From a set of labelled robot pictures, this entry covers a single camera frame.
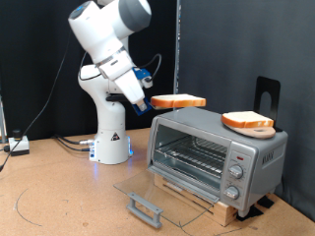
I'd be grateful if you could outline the white bread slice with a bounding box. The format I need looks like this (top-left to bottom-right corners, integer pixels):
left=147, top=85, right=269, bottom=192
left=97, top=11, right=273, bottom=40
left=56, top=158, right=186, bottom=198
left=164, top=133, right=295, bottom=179
left=220, top=110, right=275, bottom=129
left=150, top=93, right=207, bottom=109

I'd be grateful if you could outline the black curtain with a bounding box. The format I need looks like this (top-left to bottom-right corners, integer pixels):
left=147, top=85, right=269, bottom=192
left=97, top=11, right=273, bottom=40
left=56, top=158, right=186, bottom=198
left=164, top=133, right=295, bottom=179
left=0, top=0, right=180, bottom=142

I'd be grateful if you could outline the silver oven knob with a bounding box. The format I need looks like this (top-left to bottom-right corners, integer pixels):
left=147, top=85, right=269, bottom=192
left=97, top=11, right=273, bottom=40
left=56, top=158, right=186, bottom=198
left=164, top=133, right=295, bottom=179
left=228, top=163, right=245, bottom=180
left=223, top=185, right=241, bottom=201

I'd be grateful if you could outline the black foam pad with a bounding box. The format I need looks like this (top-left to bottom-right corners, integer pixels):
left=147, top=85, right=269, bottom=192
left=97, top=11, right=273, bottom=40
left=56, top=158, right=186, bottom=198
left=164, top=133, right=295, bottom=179
left=235, top=205, right=265, bottom=222
left=257, top=195, right=275, bottom=209

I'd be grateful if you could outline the wire oven rack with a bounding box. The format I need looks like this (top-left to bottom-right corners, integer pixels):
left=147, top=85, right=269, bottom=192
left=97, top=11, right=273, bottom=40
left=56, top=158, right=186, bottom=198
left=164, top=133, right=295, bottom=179
left=155, top=136, right=229, bottom=176

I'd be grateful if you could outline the emergency stop button box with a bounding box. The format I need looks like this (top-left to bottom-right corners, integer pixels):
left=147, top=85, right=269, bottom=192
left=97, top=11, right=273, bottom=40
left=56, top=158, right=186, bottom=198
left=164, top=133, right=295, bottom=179
left=8, top=129, right=31, bottom=157

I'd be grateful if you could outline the vertical aluminium pole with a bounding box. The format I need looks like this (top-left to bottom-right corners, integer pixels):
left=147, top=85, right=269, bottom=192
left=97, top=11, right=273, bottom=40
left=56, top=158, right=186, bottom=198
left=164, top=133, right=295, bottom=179
left=172, top=0, right=182, bottom=96

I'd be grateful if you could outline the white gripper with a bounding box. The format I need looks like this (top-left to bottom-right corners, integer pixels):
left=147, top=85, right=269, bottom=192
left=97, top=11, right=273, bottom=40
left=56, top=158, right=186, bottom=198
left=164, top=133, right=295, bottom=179
left=97, top=48, right=149, bottom=112

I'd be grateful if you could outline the black metal bookend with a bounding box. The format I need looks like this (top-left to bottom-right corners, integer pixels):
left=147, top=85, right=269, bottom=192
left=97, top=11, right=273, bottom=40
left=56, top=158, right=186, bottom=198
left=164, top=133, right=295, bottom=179
left=254, top=76, right=284, bottom=133

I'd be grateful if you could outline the grey curtain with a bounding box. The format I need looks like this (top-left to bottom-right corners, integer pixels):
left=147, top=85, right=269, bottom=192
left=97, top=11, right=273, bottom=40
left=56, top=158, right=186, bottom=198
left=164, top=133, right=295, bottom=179
left=178, top=0, right=315, bottom=222

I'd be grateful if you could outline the small wooden cutting board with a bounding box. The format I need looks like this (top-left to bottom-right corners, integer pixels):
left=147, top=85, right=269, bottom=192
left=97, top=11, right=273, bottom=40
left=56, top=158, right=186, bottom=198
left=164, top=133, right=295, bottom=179
left=225, top=124, right=277, bottom=140

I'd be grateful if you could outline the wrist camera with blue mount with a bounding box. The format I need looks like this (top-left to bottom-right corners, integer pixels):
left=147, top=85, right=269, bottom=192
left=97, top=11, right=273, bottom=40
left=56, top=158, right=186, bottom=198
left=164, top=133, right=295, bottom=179
left=132, top=67, right=155, bottom=89

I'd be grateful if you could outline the long black camera cable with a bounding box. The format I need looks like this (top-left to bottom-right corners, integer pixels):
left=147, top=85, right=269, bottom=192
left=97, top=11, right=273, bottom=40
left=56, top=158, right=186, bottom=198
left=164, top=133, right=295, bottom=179
left=0, top=29, right=163, bottom=172

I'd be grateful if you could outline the slatted wooden block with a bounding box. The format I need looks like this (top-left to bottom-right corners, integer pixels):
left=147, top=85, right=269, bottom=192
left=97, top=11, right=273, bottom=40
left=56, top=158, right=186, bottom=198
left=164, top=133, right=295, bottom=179
left=153, top=173, right=239, bottom=228

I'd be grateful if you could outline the black base cable silver plug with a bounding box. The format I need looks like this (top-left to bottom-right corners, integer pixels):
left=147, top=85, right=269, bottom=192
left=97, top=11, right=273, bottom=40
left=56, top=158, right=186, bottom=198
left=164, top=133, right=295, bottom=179
left=53, top=133, right=96, bottom=146

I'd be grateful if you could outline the thin metal stand post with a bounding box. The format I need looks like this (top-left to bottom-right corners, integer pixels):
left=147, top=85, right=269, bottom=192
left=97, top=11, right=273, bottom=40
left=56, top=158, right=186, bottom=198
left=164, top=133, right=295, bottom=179
left=0, top=94, right=8, bottom=145

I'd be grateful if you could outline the silver toaster oven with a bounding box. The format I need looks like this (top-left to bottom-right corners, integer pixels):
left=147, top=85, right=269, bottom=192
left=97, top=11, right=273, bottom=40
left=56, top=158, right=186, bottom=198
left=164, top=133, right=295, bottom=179
left=146, top=107, right=289, bottom=218

